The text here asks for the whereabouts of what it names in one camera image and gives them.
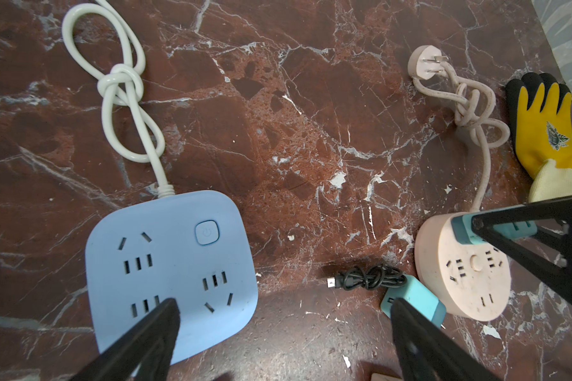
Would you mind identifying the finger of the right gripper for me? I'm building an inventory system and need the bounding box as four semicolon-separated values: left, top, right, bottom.
473;196;572;305

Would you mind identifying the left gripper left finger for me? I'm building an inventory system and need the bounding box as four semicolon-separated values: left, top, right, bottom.
73;298;180;380

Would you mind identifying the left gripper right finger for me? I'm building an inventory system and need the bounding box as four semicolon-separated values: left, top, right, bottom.
391;298;497;380

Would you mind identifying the teal charger plug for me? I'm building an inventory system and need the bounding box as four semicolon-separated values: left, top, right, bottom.
381;275;446;328
451;214;538;245

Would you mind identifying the pink round power strip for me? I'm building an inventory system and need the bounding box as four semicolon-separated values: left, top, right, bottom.
414;214;512;322

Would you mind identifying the blue square power strip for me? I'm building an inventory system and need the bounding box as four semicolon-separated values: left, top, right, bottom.
85;190;258;363

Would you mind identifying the pink charger plug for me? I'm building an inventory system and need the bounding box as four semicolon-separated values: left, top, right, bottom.
370;373;402;381

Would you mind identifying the yellow black work glove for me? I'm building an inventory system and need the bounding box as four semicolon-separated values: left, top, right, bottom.
505;72;572;203

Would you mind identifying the pink power strip cord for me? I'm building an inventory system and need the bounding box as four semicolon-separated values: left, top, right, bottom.
407;44;512;214

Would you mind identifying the white power strip cord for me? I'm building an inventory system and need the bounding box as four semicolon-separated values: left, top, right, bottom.
61;0;176;198

